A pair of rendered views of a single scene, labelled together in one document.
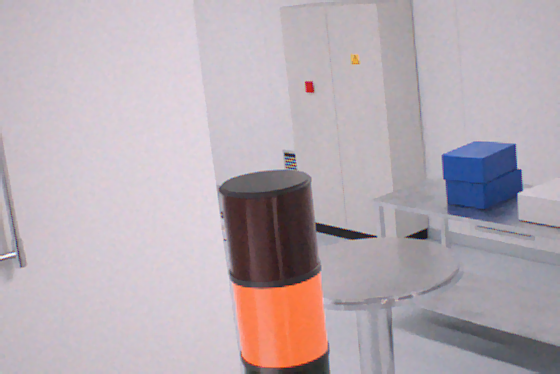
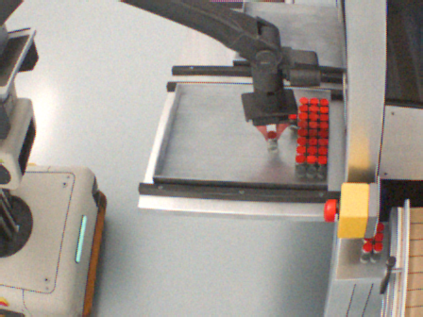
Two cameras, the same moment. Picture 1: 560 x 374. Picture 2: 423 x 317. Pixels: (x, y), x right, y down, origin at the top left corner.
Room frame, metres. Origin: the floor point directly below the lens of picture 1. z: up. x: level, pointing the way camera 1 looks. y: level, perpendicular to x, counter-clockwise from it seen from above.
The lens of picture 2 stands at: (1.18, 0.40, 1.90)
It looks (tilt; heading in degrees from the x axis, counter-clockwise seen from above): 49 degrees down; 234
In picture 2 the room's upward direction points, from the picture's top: 10 degrees counter-clockwise
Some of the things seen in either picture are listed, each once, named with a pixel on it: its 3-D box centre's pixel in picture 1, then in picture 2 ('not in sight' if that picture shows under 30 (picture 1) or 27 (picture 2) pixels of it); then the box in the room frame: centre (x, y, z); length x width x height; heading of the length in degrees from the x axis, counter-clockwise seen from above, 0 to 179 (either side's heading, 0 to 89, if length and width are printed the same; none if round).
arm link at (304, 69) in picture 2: not in sight; (288, 58); (0.54, -0.21, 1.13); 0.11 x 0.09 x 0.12; 135
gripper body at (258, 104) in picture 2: not in sight; (269, 95); (0.57, -0.24, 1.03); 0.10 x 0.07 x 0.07; 142
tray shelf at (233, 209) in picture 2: not in sight; (276, 87); (0.42, -0.36, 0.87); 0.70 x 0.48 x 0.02; 38
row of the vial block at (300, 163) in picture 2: not in sight; (302, 135); (0.52, -0.20, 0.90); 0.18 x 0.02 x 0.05; 38
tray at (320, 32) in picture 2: not in sight; (306, 36); (0.25, -0.41, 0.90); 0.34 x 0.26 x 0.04; 128
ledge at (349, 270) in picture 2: not in sight; (369, 254); (0.63, 0.08, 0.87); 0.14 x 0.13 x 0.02; 128
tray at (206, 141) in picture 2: not in sight; (249, 135); (0.59, -0.29, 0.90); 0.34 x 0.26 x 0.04; 128
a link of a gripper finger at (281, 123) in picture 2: not in sight; (269, 121); (0.57, -0.24, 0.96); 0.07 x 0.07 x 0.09; 52
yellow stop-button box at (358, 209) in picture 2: not in sight; (357, 210); (0.64, 0.04, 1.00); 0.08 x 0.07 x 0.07; 128
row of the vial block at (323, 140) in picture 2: not in sight; (323, 137); (0.49, -0.17, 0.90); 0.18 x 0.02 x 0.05; 38
